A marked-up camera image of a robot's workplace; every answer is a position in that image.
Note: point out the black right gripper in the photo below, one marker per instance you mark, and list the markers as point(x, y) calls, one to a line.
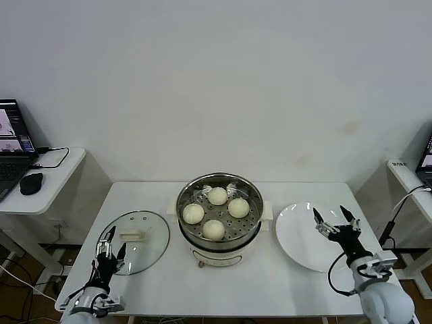
point(351, 241)

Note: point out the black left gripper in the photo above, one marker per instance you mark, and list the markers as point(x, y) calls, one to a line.
point(104, 273)

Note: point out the white steamed baozi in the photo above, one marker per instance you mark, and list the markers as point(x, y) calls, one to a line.
point(213, 230)
point(239, 208)
point(193, 213)
point(217, 195)

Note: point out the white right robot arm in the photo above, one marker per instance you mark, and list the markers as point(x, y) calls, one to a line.
point(384, 303)

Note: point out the perforated steel steamer basket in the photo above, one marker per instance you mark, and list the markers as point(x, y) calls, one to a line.
point(256, 209)

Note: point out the white round plate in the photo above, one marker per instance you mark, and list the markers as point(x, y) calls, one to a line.
point(300, 236)

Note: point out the white side desk with mouse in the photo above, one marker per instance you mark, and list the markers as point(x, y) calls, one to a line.
point(50, 189)

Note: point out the black computer mouse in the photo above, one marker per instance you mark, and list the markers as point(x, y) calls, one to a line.
point(31, 184)

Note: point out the black laptop with dark screen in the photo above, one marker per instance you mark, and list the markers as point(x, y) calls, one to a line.
point(426, 165)

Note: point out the cream electric pot base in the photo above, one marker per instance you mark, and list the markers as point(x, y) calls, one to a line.
point(219, 257)

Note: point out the black laptop with pink screen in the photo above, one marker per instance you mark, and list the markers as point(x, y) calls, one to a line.
point(13, 158)

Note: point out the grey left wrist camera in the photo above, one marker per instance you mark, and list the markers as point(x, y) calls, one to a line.
point(111, 303)

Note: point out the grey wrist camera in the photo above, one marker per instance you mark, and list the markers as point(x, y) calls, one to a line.
point(111, 303)
point(381, 266)

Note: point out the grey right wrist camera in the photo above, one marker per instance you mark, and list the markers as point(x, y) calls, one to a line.
point(381, 266)

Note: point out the white wall outlet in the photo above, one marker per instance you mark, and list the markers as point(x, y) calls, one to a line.
point(59, 225)

